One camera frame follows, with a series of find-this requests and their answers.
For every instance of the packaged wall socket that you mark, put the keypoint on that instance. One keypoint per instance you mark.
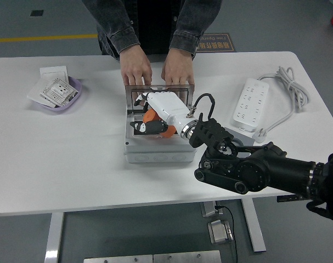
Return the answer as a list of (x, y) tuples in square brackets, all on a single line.
[(59, 91)]

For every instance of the white plastic packet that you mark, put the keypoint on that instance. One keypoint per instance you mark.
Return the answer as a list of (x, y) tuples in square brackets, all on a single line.
[(35, 91)]

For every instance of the person's left hand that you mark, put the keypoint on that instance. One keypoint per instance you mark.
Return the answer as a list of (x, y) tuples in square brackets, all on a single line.
[(178, 68)]

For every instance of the person's right hand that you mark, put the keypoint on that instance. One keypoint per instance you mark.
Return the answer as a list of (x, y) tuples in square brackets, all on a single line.
[(134, 68)]

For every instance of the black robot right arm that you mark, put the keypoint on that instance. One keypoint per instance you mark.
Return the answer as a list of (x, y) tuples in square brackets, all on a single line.
[(265, 170)]

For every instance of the person's torso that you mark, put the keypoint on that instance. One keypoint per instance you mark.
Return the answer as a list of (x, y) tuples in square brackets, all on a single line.
[(155, 27)]

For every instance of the person's left forearm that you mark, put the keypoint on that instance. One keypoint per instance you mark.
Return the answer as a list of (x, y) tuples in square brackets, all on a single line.
[(193, 24)]

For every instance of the person's right forearm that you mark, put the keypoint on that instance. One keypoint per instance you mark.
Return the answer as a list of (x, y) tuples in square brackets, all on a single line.
[(117, 24)]

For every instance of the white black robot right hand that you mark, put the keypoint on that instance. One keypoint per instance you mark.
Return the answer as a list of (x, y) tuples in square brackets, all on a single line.
[(169, 105)]

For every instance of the brown floor sign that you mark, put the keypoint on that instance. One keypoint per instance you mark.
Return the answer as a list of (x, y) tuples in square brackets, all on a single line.
[(221, 43)]

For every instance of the black table control panel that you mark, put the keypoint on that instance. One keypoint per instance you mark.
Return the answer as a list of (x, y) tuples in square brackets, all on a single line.
[(288, 198)]

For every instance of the grey enclosure box with lid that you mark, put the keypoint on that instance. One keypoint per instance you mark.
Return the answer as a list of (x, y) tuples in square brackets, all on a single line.
[(160, 154)]

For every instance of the white table leg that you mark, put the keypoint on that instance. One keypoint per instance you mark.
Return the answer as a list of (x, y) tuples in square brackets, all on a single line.
[(254, 224), (54, 235)]

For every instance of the orange cylinder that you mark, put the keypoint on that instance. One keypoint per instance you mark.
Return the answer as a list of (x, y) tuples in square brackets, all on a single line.
[(151, 116)]

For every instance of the white power strip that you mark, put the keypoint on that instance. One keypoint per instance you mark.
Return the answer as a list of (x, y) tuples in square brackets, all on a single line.
[(251, 104)]

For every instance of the silver floor socket box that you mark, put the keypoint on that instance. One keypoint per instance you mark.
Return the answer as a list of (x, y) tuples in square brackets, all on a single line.
[(219, 231)]

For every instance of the black square floor hatch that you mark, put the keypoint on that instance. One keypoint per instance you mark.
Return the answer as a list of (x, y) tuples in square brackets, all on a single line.
[(36, 13)]

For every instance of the white switch plate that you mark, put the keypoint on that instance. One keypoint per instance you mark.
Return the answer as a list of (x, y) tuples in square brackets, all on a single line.
[(53, 71)]

